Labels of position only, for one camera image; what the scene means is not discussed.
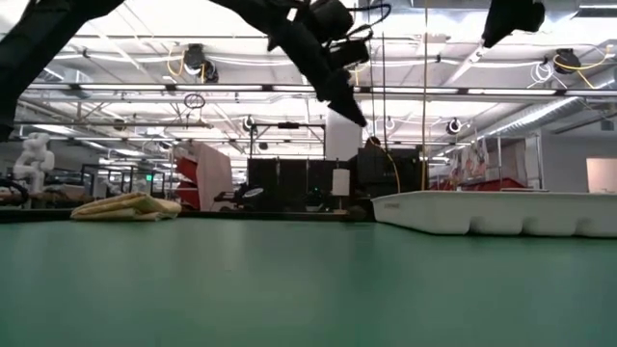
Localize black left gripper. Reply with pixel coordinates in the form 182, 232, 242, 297
283, 18, 368, 128

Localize white pillar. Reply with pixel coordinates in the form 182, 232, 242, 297
325, 108, 363, 163

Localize ceiling light strip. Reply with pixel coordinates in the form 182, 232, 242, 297
356, 86, 560, 96
76, 82, 264, 93

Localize black equipment cabinet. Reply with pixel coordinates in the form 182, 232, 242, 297
356, 147, 425, 199

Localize black partition panels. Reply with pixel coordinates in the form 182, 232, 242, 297
247, 157, 334, 212

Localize hanging pink bags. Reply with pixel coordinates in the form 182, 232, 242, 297
447, 129, 491, 180

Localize black device with white oval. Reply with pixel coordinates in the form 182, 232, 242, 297
214, 184, 267, 204

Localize red rack with white sheet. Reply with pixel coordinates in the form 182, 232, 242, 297
172, 140, 235, 212

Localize red bins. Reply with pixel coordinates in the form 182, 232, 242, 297
428, 176, 527, 193

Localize white cutlery tray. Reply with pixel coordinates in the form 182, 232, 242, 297
369, 189, 617, 238

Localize green table mat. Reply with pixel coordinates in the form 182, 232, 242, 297
0, 217, 617, 347

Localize yellow folded cloth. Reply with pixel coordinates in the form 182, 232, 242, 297
69, 191, 183, 223

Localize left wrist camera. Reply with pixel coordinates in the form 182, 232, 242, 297
329, 37, 371, 69

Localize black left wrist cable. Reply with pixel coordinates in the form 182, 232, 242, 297
288, 0, 392, 40

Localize yellow curved cable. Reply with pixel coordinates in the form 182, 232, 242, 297
383, 147, 402, 194

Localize black reel with yellow cable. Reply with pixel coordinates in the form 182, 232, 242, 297
551, 46, 611, 91
166, 41, 221, 84

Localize hanging oval ring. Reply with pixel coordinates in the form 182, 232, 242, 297
183, 92, 207, 110

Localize metal rack frame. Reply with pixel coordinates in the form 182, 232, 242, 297
496, 132, 547, 193

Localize silver ventilation duct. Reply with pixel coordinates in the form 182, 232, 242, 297
474, 95, 592, 144

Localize pink wall panel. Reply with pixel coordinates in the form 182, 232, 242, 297
585, 157, 617, 195

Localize black frame workstation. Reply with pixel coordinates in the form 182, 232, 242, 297
80, 163, 168, 200

